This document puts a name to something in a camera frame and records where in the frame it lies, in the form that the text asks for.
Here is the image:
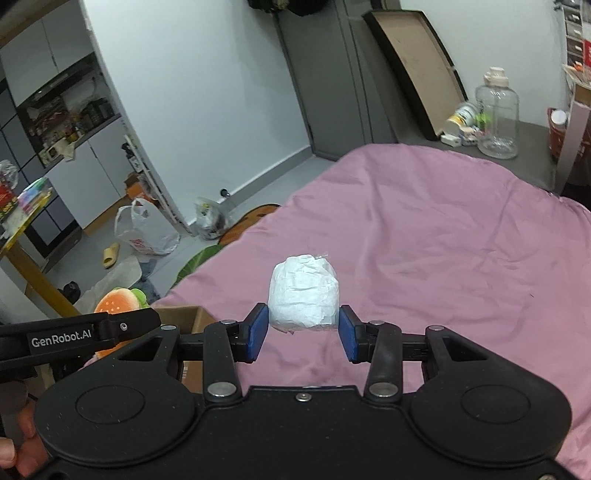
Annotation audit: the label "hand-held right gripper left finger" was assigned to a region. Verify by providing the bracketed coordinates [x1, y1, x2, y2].
[113, 303, 269, 400]

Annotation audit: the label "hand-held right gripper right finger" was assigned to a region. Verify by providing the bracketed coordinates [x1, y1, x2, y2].
[338, 305, 491, 400]

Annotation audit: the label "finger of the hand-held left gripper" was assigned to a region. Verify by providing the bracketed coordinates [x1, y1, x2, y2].
[108, 307, 162, 349]

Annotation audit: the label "burger plush toy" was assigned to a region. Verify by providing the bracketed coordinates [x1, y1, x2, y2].
[83, 286, 149, 368]

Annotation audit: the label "white soft bundle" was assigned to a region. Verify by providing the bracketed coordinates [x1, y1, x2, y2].
[269, 253, 339, 335]

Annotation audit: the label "person's left hand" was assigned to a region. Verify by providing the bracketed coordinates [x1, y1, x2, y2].
[0, 402, 50, 479]

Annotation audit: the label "cream floor mat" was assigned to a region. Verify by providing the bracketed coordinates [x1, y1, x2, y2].
[76, 256, 143, 315]

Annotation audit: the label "green leaf cartoon rug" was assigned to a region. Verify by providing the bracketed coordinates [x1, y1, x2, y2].
[173, 244, 227, 289]

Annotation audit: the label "yellow round table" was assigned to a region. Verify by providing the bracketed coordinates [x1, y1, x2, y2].
[0, 185, 80, 319]

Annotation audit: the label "white plastic bag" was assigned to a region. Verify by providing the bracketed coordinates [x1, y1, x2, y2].
[115, 198, 181, 256]

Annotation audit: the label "orange cat rug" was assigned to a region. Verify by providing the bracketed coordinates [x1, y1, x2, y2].
[217, 203, 281, 244]

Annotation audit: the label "grey plastic bag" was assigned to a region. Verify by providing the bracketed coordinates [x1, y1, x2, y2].
[194, 197, 230, 240]

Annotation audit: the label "pink bed sheet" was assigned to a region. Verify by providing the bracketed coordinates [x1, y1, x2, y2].
[152, 143, 591, 480]

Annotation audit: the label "orange cardboard box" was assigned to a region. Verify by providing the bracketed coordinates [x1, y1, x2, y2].
[124, 172, 151, 199]

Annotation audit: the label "white metal rack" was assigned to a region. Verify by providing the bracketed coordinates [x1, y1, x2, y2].
[124, 122, 188, 232]

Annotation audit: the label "white cabinet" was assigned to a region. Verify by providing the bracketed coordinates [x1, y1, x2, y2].
[46, 124, 139, 232]

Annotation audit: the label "pile of snack packets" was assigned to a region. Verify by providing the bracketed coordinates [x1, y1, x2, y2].
[0, 159, 54, 223]

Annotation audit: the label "shelf of bottles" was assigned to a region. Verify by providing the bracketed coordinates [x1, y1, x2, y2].
[18, 83, 116, 167]

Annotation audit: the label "small white boxes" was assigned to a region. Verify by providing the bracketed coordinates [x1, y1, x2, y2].
[441, 127, 482, 147]

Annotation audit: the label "white jar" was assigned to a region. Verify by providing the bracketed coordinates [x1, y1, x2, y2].
[444, 102, 481, 134]

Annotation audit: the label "grey door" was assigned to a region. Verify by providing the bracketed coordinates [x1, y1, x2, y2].
[276, 0, 403, 161]

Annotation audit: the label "clear water jug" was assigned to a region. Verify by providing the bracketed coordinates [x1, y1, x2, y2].
[475, 67, 520, 160]

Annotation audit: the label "black framed board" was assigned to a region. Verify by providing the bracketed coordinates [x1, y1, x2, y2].
[362, 9, 468, 141]

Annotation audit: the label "black hanging bag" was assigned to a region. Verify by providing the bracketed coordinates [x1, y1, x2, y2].
[247, 0, 333, 17]

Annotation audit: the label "white storage shelf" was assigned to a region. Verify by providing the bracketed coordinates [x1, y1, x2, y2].
[554, 0, 591, 195]

